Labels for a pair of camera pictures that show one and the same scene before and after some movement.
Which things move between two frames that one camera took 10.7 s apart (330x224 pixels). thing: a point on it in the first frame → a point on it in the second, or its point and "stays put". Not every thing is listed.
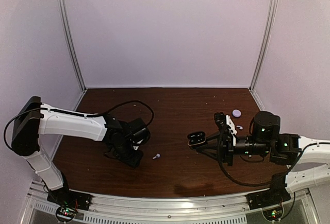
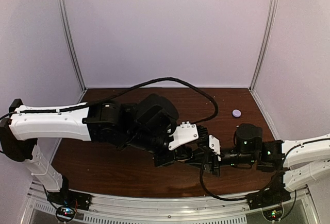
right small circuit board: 273,214 stays put
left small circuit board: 65,213 stays put
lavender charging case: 236,113 stays put
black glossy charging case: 196,138 → 183,152
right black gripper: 227,150 → 210,164
